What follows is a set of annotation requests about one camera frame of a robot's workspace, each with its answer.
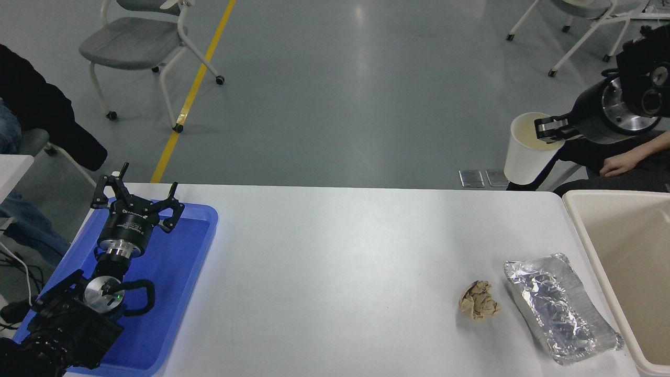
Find grey chair with white frame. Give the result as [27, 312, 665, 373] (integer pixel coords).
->
[79, 0, 226, 134]

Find black floor device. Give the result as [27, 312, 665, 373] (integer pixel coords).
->
[0, 298, 37, 325]

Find white frame wheeled chair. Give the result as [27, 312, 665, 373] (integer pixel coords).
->
[506, 0, 670, 78]

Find grey seat office chair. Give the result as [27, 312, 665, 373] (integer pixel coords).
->
[15, 128, 98, 188]

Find large pale bin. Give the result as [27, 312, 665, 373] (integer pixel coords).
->
[562, 190, 670, 377]

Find person's hand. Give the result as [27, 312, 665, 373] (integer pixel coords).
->
[599, 153, 641, 178]

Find small white table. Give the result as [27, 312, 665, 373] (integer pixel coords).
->
[0, 154, 35, 206]

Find blue plastic tray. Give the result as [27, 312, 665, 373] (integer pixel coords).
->
[12, 203, 219, 376]

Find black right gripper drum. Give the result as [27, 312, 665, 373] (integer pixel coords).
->
[568, 79, 645, 146]

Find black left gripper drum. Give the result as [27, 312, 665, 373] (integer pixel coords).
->
[98, 196, 159, 249]

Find white paper cup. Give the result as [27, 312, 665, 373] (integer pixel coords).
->
[504, 112, 566, 185]

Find crumpled tan paper ball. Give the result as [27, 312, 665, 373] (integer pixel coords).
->
[459, 280, 501, 320]

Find crumpled foil tray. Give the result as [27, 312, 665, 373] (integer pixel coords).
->
[504, 253, 625, 366]

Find person in black jacket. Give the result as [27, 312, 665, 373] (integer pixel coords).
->
[0, 43, 108, 269]

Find person in black trousers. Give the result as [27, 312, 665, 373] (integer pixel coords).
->
[507, 131, 670, 195]

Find white floor cable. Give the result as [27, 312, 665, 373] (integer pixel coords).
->
[0, 242, 33, 307]

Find black floor cables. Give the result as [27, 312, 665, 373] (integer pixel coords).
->
[0, 251, 47, 294]

